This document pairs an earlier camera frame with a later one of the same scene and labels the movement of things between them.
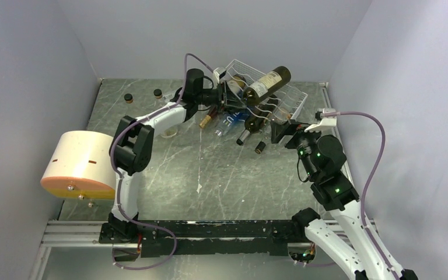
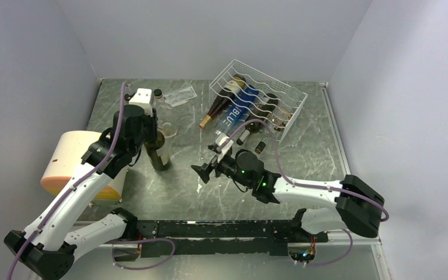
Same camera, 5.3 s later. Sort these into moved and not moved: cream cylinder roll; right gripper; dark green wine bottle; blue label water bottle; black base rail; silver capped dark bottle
Moved: right gripper; dark green wine bottle
Not moved: blue label water bottle; black base rail; silver capped dark bottle; cream cylinder roll
